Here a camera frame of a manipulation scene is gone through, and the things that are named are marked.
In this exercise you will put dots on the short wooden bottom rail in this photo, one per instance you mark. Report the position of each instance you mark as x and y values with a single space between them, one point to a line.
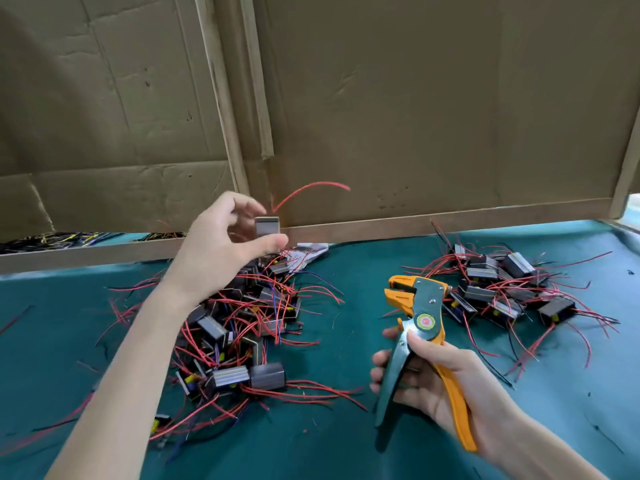
90 257

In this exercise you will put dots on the person's right hand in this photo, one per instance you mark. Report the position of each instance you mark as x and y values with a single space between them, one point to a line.
460 390

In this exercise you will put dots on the thin wooden strip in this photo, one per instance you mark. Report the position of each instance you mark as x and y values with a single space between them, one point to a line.
257 80

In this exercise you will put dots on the creased brown cardboard panel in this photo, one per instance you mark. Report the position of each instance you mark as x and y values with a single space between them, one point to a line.
90 95

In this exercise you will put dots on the person's left hand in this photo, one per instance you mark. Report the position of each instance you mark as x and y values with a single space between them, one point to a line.
215 255

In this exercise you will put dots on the wooden corner post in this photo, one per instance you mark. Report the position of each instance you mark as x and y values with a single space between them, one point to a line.
625 175

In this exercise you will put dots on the long wooden bottom rail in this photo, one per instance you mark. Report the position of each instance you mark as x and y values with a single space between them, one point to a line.
450 220

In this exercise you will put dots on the flat grey board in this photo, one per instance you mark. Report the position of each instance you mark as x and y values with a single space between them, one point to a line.
630 220

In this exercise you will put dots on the person's left forearm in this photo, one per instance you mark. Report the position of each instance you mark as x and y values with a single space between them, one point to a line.
120 395

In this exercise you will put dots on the person's right forearm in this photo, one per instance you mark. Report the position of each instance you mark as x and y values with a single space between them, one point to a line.
545 450

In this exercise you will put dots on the wide wooden post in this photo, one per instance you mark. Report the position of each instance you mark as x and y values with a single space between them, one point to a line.
222 105

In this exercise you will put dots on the smooth brown cardboard panel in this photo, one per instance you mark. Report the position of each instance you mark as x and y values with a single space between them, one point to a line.
450 95

